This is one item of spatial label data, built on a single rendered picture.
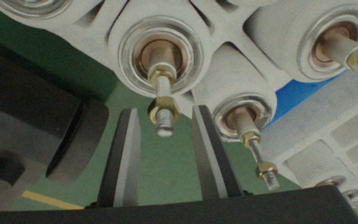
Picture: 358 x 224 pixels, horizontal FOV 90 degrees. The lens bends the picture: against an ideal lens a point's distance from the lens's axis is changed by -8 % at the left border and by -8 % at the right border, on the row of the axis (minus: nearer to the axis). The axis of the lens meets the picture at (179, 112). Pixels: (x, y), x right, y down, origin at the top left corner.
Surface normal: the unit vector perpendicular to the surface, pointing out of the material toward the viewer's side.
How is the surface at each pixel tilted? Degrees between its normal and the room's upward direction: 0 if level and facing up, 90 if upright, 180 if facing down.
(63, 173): 6
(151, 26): 4
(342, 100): 90
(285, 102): 88
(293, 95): 88
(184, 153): 0
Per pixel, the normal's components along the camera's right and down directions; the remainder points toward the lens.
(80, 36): 0.09, 0.64
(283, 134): -0.75, -0.46
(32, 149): 0.55, 0.02
